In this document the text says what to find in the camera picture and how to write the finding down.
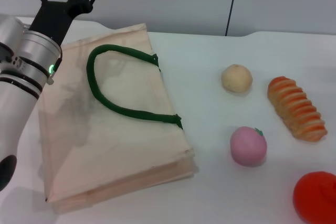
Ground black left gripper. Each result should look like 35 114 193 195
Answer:
28 0 103 48

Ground cream handbag with green handles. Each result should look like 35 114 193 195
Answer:
38 23 196 214

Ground ridged orange long bread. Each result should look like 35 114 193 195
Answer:
267 76 328 142

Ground round beige bread bun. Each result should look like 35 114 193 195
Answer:
220 63 253 93

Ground thin black pole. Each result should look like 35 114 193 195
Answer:
225 0 241 37

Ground pink peach toy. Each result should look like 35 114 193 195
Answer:
230 126 268 167

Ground red round toy fruit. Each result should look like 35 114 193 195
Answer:
293 171 336 223

